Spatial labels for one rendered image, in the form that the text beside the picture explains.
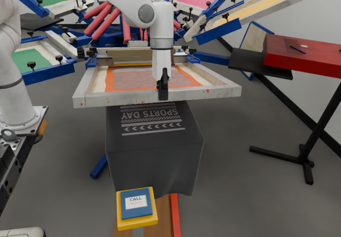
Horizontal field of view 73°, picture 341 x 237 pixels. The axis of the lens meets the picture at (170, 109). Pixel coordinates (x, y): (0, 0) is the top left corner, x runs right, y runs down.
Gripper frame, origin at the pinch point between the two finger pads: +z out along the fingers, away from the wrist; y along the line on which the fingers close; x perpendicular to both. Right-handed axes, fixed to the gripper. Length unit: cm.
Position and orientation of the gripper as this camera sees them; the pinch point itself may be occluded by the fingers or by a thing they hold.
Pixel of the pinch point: (162, 92)
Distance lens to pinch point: 80.5
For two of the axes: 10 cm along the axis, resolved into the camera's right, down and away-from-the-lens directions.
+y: 2.2, 3.6, -9.1
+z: -0.1, 9.3, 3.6
